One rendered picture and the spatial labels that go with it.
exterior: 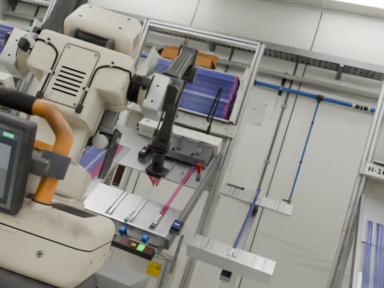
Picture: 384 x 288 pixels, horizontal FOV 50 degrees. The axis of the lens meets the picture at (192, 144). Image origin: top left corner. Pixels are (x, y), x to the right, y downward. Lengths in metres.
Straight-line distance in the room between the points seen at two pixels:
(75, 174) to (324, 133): 2.92
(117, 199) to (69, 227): 1.24
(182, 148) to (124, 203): 0.48
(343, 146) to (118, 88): 2.89
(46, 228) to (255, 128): 3.18
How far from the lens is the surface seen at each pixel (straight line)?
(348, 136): 3.84
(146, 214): 1.94
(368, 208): 2.23
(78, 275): 0.80
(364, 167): 2.29
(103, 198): 2.03
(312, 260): 3.72
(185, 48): 1.69
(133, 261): 2.21
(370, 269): 1.93
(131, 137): 2.43
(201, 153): 2.22
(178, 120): 2.40
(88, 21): 1.29
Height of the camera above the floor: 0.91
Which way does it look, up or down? 7 degrees up
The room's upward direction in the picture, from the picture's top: 18 degrees clockwise
